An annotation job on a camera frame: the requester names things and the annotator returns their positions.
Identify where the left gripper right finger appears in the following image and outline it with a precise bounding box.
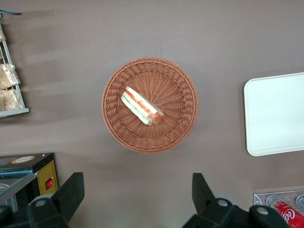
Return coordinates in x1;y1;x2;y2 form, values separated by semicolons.
181;172;250;228

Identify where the black yellow food warmer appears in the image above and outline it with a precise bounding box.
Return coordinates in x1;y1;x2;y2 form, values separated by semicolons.
0;152;59;213

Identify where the triangle sandwich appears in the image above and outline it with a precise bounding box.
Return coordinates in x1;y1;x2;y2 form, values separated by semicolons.
121;86;166;126

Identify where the large brown wicker basket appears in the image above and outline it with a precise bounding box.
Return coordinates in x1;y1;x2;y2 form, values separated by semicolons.
101;56;200;155

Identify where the beige plastic tray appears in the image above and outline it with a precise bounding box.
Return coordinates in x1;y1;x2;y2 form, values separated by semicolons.
243;72;304;157

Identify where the red cola bottle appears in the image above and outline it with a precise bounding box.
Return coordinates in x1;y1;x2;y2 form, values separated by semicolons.
270;198;304;226

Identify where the clear acrylic bottle rack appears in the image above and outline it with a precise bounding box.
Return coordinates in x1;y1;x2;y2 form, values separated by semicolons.
253;190;304;228

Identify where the clear bag of crackers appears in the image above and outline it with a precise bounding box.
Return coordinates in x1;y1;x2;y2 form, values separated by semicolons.
0;63;21;90
0;89;21;112

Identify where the blue strip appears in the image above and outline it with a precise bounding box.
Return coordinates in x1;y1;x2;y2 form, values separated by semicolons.
0;9;23;16

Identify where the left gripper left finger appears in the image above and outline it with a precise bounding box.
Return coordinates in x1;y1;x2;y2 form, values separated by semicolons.
27;172;85;228

